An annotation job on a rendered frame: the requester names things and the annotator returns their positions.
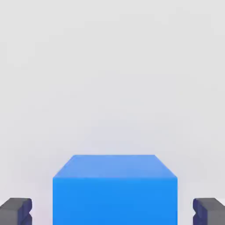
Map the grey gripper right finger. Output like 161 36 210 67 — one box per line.
192 197 225 225

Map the small blue cube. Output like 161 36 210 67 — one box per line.
52 154 178 225

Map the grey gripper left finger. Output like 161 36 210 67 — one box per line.
0 197 33 225

